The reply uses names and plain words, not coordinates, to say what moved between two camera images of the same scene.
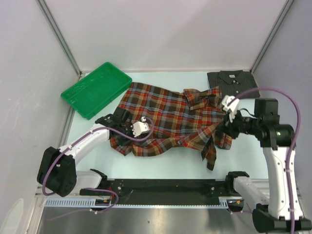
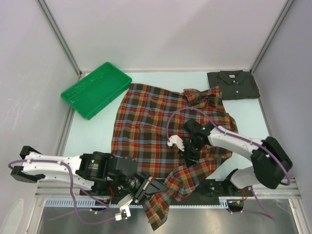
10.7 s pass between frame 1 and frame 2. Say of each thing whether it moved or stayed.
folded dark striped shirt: stayed
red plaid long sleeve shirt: moved
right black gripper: moved
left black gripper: moved
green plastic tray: stayed
